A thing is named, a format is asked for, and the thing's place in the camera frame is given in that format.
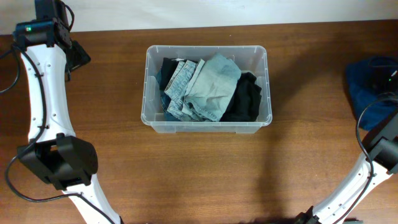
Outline dark blue denim jeans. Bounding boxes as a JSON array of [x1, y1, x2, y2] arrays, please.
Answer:
[[155, 68, 179, 121]]

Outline clear plastic storage bin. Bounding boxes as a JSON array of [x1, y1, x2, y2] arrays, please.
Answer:
[[141, 45, 273, 134]]

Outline navy blue garment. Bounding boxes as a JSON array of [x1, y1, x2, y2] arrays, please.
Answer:
[[345, 56, 397, 131]]

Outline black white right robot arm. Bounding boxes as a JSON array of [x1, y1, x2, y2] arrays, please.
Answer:
[[294, 57, 397, 224]]

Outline light blue denim jeans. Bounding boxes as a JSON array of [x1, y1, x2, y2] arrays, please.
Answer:
[[164, 53, 241, 122]]

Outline black shorts red grey waistband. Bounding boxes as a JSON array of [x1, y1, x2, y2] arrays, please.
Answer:
[[220, 72, 262, 122]]

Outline black Nike t-shirt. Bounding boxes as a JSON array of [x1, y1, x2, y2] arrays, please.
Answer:
[[159, 57, 186, 91]]

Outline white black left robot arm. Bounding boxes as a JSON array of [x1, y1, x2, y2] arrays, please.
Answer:
[[13, 0, 123, 223]]

